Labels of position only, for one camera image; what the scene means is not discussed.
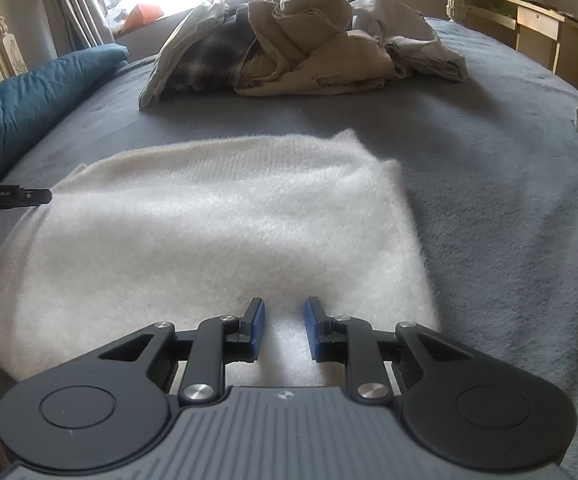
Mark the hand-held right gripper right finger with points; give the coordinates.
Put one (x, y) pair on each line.
(311, 329)

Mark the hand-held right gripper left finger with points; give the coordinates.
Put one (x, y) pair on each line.
(256, 329)

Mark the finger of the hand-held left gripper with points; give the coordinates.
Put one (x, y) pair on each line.
(38, 197)

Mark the cream fleece sweater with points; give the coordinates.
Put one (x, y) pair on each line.
(219, 235)

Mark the teal pillow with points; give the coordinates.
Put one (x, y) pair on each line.
(34, 100)

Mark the grey curtain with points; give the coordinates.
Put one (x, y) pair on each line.
(69, 0)

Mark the orange object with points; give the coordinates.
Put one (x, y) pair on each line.
(143, 16)

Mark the grey bed blanket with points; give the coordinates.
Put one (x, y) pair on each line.
(494, 210)

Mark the dark plaid shirt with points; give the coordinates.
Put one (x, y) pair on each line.
(209, 55)

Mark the khaki pants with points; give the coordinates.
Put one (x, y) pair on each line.
(339, 70)

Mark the cream round bedpost ornament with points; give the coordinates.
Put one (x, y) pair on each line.
(456, 5)

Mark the light wooden desk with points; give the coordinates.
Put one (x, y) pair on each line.
(544, 30)

